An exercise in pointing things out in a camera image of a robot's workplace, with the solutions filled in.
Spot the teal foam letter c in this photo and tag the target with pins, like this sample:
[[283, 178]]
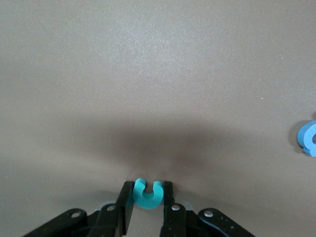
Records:
[[148, 203]]

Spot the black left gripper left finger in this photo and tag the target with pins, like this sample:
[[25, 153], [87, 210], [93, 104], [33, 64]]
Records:
[[123, 217]]

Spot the brown table cover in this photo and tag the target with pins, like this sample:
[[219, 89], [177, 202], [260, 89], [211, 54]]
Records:
[[158, 74]]

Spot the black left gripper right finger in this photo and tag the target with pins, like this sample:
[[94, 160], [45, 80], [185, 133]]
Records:
[[172, 219]]

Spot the blue foam letter a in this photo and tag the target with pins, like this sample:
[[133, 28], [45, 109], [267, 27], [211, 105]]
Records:
[[308, 138]]

